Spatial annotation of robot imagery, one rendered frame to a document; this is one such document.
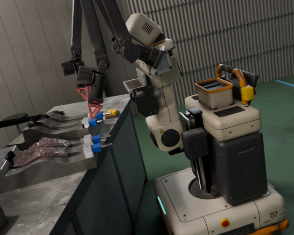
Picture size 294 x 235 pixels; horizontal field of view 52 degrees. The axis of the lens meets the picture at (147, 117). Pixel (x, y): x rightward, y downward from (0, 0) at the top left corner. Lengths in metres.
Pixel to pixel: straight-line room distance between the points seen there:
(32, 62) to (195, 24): 2.19
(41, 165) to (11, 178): 0.14
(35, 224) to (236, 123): 1.01
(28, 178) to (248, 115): 1.07
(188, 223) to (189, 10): 3.11
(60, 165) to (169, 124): 0.61
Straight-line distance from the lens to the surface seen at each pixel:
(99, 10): 1.83
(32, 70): 4.20
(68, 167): 1.37
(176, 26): 4.22
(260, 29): 4.73
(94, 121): 1.64
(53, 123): 1.82
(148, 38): 1.50
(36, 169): 1.39
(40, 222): 1.16
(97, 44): 1.34
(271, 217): 1.90
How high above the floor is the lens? 1.40
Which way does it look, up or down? 20 degrees down
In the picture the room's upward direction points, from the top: 13 degrees counter-clockwise
